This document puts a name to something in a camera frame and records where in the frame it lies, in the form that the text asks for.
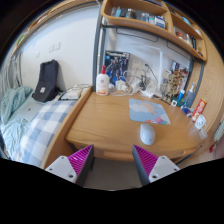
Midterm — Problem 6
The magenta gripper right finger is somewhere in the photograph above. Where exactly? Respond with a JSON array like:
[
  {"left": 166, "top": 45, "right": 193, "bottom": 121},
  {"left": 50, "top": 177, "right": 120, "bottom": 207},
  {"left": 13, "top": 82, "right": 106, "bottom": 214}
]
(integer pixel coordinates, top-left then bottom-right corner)
[{"left": 132, "top": 145, "right": 179, "bottom": 186}]

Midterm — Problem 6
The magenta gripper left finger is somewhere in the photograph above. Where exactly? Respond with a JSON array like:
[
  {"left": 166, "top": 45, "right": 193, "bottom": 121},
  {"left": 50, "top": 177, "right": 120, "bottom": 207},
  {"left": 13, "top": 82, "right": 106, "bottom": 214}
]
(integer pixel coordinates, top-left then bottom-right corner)
[{"left": 46, "top": 145, "right": 94, "bottom": 186}]

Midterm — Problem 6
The white computer mouse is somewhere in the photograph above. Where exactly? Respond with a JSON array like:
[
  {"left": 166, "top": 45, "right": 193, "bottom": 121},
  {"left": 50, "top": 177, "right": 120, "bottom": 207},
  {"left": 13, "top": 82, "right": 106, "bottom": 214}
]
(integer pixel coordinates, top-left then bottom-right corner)
[{"left": 140, "top": 123, "right": 155, "bottom": 145}]

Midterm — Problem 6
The light blue map mouse pad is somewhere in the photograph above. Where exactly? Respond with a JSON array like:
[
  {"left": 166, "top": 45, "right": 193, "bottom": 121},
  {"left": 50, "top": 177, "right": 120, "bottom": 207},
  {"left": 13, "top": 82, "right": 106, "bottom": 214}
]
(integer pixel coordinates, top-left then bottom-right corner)
[{"left": 129, "top": 99, "right": 171, "bottom": 125}]

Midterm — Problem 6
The wooden desk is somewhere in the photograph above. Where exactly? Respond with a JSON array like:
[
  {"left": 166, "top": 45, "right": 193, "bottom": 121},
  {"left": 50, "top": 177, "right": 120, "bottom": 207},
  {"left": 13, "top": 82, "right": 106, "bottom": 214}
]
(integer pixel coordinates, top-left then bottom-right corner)
[{"left": 41, "top": 90, "right": 213, "bottom": 168}]

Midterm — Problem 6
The small white desk clock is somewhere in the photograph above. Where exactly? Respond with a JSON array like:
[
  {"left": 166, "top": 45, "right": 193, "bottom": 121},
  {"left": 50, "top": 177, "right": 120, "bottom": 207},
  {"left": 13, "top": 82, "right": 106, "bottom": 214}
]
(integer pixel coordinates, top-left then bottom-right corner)
[{"left": 195, "top": 114, "right": 206, "bottom": 130}]

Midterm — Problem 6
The red snack tube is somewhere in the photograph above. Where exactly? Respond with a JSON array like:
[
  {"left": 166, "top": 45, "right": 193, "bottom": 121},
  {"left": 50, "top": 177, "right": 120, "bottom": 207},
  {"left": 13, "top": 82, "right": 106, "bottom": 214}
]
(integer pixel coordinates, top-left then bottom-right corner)
[{"left": 191, "top": 98, "right": 207, "bottom": 122}]

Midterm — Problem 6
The blue spray bottle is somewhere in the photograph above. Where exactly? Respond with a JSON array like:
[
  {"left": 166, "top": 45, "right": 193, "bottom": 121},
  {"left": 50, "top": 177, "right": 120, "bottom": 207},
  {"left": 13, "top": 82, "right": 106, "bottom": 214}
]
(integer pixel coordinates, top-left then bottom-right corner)
[{"left": 184, "top": 82, "right": 195, "bottom": 107}]

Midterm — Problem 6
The black backpack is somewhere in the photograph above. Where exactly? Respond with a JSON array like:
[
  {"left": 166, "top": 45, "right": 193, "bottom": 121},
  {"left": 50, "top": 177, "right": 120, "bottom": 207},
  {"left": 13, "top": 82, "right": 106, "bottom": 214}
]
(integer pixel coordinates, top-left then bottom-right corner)
[{"left": 33, "top": 60, "right": 59, "bottom": 102}]

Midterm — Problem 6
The light teal bed quilt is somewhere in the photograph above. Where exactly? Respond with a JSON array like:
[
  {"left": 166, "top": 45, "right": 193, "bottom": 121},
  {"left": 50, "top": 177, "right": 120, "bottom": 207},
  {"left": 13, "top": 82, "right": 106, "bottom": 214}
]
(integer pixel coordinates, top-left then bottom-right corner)
[{"left": 0, "top": 86, "right": 34, "bottom": 158}]

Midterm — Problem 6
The gold robot figure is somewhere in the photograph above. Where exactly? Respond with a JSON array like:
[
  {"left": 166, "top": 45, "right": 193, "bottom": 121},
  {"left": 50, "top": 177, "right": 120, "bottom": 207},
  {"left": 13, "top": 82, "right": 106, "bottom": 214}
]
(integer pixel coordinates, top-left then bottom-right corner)
[{"left": 160, "top": 69, "right": 188, "bottom": 104}]

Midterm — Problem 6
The white lotion pump bottle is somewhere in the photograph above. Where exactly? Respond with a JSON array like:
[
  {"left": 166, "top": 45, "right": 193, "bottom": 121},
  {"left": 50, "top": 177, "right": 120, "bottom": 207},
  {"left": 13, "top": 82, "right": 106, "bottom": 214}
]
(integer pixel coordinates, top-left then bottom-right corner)
[{"left": 96, "top": 65, "right": 109, "bottom": 96}]

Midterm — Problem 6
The blue robot model kit box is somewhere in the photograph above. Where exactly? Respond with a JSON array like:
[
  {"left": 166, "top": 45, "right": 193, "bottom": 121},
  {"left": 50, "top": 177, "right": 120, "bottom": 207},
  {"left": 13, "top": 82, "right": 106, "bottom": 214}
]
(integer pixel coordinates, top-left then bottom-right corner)
[{"left": 105, "top": 50, "right": 130, "bottom": 84}]

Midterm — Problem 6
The white power strip with cables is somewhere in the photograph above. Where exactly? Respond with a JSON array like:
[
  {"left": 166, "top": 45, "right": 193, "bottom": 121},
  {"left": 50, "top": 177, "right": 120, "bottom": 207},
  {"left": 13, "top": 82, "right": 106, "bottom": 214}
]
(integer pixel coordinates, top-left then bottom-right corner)
[{"left": 111, "top": 64, "right": 162, "bottom": 99}]

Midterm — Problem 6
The wooden wall shelf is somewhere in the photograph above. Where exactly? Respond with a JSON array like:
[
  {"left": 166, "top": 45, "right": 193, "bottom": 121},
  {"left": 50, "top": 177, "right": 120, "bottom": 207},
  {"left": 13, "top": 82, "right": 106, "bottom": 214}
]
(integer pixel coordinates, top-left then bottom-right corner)
[{"left": 101, "top": 0, "right": 207, "bottom": 61}]

